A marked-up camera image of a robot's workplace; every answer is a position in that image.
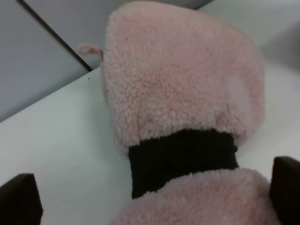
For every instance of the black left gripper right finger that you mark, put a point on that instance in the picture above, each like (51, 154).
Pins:
(285, 189)

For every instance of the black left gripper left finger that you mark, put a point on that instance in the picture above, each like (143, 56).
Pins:
(20, 202)

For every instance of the pink fluffy towel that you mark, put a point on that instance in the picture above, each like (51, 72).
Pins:
(184, 91)

